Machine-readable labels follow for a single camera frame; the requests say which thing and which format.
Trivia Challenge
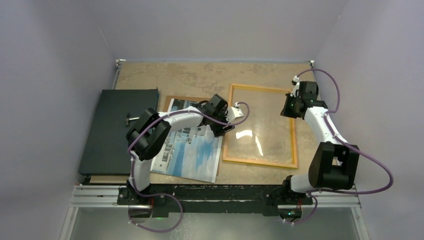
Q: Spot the clear acrylic sheet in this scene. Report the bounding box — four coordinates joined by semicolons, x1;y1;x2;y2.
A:
226;86;294;165

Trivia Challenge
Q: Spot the building and sky photo print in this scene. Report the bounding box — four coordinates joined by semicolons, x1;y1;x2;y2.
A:
150;98;223;184

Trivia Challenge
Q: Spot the wooden picture frame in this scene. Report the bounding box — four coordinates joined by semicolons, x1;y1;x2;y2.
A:
222;83;299;169

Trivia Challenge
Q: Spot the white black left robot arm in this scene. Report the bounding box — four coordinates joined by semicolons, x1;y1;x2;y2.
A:
126;94;250;205

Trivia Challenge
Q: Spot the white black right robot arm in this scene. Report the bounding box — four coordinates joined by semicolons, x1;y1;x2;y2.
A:
280;80;359;204

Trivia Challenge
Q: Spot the small black hammer tool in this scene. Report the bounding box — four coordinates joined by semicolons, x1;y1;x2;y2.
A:
124;113;139;128

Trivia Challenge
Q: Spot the dark blue flat box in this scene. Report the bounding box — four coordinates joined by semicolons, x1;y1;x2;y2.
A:
77;88;160;176

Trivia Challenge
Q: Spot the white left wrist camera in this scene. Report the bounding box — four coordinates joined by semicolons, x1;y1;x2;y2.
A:
226;106;244;123

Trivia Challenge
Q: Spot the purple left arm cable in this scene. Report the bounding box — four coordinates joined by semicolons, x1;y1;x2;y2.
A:
127;101;251;233

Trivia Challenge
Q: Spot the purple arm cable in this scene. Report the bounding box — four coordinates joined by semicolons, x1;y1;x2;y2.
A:
283;68;394;226
127;101;251;233

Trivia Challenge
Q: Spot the brown frame backing board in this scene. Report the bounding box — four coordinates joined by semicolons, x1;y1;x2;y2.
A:
163;96;221;176

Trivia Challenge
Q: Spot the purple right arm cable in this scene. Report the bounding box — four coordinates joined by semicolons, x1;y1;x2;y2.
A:
283;68;394;226

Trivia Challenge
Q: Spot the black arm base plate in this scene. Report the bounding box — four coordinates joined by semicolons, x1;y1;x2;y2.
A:
117;183;313;218

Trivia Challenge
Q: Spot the aluminium profile rail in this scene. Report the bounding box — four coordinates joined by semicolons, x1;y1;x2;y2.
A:
69;185;361;208

